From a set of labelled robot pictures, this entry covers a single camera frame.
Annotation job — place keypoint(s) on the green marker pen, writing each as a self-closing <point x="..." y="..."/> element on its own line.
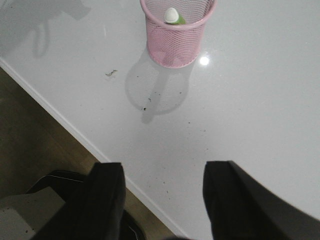
<point x="172" y="17"/>

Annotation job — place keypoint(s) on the pink mesh pen holder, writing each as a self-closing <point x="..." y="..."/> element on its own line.
<point x="175" y="45"/>

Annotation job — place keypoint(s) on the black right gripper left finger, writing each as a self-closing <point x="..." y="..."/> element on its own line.
<point x="94" y="211"/>

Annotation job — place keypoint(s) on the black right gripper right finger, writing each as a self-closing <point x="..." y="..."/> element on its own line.
<point x="240" y="208"/>

